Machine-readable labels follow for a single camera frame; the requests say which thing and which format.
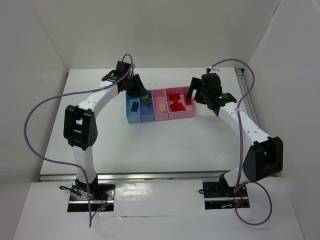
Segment dark blue container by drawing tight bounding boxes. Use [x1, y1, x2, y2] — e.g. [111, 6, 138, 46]
[139, 90, 155, 123]

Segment small pink container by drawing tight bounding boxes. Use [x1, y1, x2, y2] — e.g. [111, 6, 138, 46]
[151, 89, 169, 122]

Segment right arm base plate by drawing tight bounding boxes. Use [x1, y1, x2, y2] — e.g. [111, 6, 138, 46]
[198, 182, 250, 210]

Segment red flower lego piece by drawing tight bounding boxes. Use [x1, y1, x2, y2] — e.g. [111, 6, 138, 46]
[169, 102, 186, 112]

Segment large pink container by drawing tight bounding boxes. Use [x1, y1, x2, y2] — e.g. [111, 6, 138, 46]
[164, 86, 196, 120]

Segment aluminium rail front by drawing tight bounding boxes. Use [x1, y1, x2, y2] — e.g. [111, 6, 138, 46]
[39, 171, 225, 182]

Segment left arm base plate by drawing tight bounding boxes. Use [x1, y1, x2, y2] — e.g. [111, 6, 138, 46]
[59, 184, 116, 213]

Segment aluminium rail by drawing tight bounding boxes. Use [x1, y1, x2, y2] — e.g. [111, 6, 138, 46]
[234, 68, 260, 129]
[39, 171, 225, 182]

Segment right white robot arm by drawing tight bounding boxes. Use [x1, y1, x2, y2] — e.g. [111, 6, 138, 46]
[187, 73, 284, 190]

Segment green white lego piece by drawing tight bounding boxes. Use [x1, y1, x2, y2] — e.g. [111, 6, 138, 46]
[143, 98, 152, 106]

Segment light blue container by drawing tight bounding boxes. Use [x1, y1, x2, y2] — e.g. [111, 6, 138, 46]
[125, 93, 141, 124]

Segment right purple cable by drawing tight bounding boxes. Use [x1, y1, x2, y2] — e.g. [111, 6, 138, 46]
[206, 58, 273, 226]

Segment small red lego brick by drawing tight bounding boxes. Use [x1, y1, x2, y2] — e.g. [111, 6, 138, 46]
[184, 98, 192, 105]

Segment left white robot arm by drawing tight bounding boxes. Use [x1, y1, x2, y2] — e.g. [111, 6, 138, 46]
[63, 61, 147, 198]

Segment aluminium rail right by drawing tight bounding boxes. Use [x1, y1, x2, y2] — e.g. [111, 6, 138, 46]
[234, 68, 260, 129]

